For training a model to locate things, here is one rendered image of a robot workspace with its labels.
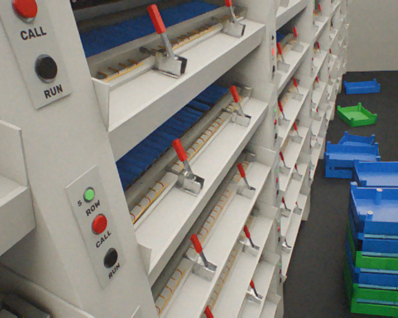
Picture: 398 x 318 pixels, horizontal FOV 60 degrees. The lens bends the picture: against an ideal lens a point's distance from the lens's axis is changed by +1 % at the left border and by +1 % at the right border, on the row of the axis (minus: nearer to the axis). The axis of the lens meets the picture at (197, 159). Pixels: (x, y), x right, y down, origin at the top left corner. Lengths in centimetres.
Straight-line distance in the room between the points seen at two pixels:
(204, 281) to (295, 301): 96
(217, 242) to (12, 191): 52
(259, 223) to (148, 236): 64
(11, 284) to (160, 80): 29
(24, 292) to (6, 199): 16
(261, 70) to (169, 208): 49
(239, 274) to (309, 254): 90
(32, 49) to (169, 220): 31
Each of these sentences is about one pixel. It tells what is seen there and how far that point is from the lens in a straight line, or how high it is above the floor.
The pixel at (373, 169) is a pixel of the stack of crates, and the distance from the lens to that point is 182.
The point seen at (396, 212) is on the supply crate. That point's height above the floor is 40.
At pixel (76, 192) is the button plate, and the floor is 109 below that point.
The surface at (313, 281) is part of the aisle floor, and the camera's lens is 169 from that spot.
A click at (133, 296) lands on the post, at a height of 93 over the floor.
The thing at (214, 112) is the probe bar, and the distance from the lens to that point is 75.
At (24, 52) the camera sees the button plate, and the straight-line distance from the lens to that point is 28.
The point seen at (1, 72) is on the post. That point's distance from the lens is 27.
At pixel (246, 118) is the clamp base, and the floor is 95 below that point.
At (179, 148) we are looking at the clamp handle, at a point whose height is 101.
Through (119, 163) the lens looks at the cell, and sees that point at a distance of 57.
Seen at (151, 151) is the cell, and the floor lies 99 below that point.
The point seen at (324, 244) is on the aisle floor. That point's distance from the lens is 186.
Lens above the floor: 124
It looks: 28 degrees down
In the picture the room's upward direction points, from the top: 9 degrees counter-clockwise
